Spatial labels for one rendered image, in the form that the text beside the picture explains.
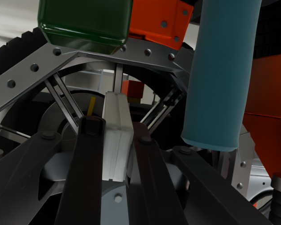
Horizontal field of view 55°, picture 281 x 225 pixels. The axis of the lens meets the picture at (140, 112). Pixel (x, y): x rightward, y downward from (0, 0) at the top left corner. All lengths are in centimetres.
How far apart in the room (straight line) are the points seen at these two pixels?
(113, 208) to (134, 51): 26
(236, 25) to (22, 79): 33
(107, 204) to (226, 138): 19
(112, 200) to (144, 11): 31
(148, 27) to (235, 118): 21
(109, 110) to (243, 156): 45
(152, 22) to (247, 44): 17
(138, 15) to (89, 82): 831
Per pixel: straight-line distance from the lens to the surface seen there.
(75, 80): 875
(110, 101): 17
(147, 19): 49
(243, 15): 42
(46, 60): 47
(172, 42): 50
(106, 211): 36
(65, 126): 97
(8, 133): 59
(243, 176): 60
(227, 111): 40
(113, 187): 35
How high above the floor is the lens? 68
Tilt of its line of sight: 3 degrees up
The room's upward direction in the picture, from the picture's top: 172 degrees counter-clockwise
